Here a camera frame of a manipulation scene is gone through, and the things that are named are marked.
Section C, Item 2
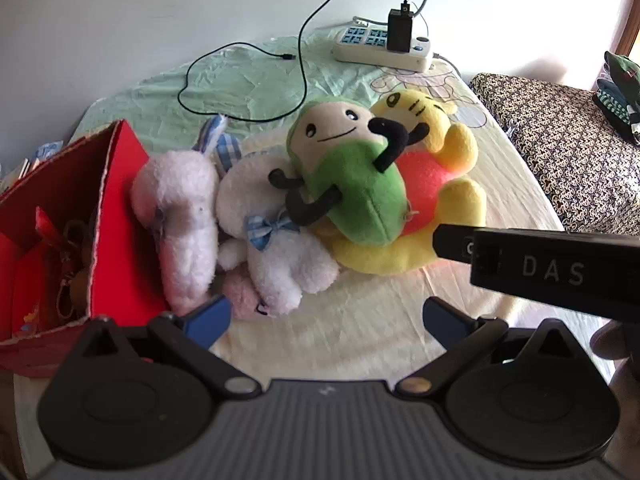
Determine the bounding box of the red cardboard box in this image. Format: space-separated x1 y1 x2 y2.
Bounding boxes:
0 120 168 378

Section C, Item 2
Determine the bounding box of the green plush with black limbs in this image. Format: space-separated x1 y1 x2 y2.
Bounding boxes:
268 97 431 247

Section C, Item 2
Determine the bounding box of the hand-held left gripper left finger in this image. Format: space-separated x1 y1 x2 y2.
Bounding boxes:
75 294 263 403

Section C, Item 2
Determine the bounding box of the stack of books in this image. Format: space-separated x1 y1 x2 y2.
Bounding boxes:
0 159 43 196

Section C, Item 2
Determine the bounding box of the stack of folded clothing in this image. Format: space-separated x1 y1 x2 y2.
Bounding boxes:
594 51 640 146

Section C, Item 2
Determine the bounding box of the black charging cable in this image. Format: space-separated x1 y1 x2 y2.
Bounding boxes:
178 0 408 123

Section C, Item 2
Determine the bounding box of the black charger adapter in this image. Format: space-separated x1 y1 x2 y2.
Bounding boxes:
387 2 413 53

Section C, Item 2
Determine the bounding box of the brown keychain charm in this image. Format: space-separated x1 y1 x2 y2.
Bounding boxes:
57 217 98 318

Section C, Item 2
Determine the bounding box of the white power strip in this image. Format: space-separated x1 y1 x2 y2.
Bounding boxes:
332 25 435 72

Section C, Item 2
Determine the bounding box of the yellow tiger plush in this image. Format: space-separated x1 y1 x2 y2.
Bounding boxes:
312 87 488 276

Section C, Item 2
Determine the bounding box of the printed bed sheet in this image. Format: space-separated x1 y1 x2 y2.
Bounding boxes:
12 25 566 461

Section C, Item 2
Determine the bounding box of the patterned brown cushion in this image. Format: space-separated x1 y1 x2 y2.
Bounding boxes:
470 72 640 236

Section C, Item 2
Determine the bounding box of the wooden door frame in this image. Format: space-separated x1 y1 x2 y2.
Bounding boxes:
612 0 640 66

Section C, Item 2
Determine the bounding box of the dusty pink plush toy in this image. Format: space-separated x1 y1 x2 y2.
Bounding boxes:
222 270 273 322

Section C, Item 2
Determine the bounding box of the pale pink rabbit plush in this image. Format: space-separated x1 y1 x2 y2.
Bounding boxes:
131 114 246 317

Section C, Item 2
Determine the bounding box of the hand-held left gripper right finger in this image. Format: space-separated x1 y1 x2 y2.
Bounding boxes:
395 296 583 403

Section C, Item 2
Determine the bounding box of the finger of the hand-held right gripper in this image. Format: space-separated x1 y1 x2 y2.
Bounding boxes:
432 222 476 266

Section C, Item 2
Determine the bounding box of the white rabbit plush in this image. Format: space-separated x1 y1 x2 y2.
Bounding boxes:
216 147 342 317

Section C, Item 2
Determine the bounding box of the person's right hand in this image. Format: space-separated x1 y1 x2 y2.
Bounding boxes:
590 317 640 461

